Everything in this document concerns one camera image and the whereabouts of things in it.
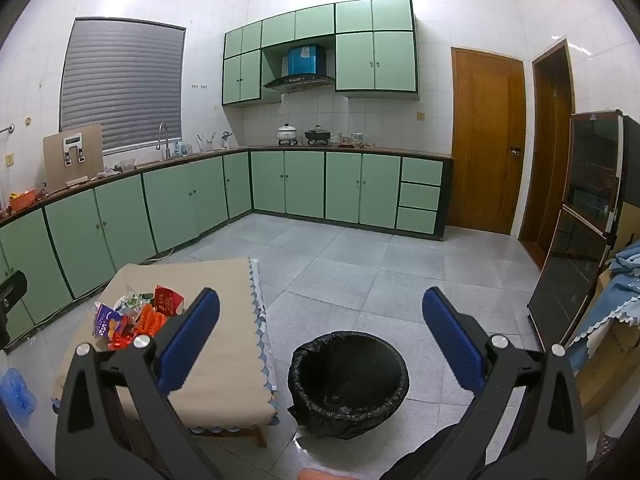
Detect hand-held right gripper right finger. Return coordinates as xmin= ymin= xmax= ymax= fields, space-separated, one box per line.
xmin=421 ymin=287 xmax=588 ymax=480

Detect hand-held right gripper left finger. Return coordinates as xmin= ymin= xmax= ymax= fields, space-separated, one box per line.
xmin=55 ymin=287 xmax=236 ymax=480

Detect red paper carton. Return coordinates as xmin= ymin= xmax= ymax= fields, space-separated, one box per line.
xmin=152 ymin=284 xmax=187 ymax=317

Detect orange wrapper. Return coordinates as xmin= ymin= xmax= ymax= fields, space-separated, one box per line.
xmin=109 ymin=304 xmax=167 ymax=352

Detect green white carton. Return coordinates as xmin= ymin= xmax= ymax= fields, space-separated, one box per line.
xmin=114 ymin=285 xmax=155 ymax=318

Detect purple snack packet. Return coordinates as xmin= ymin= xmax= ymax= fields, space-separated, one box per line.
xmin=93 ymin=302 xmax=126 ymax=353

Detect black trash bin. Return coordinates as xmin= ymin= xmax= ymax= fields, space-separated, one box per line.
xmin=287 ymin=330 xmax=411 ymax=440

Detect beige tablecloth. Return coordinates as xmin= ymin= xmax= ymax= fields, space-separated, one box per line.
xmin=50 ymin=257 xmax=280 ymax=433

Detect orange basket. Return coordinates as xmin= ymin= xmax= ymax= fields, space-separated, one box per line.
xmin=7 ymin=189 xmax=40 ymax=212

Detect blue plastic bag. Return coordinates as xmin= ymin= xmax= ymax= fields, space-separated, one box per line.
xmin=0 ymin=367 xmax=37 ymax=428

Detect person's leg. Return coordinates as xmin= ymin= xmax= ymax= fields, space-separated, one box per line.
xmin=377 ymin=422 xmax=481 ymax=480

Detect wooden board with metal clamp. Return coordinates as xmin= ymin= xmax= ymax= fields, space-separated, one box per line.
xmin=42 ymin=124 xmax=105 ymax=190

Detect black glass cabinet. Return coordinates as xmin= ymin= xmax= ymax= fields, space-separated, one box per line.
xmin=527 ymin=109 xmax=640 ymax=356

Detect blue cloth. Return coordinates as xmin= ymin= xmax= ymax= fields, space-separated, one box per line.
xmin=565 ymin=240 xmax=640 ymax=376

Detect green base cabinets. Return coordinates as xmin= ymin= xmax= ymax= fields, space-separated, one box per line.
xmin=0 ymin=146 xmax=455 ymax=356

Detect dark wooden door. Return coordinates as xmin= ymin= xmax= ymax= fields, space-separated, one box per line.
xmin=517 ymin=39 xmax=575 ymax=268

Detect light wooden door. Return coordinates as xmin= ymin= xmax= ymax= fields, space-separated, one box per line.
xmin=445 ymin=46 xmax=527 ymax=236

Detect grey window blind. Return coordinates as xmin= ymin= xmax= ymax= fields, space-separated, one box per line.
xmin=59 ymin=16 xmax=187 ymax=153

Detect black range hood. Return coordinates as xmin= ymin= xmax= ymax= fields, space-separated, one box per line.
xmin=263 ymin=74 xmax=336 ymax=93

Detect green wall cabinets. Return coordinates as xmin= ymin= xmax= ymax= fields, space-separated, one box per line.
xmin=221 ymin=0 xmax=420 ymax=107

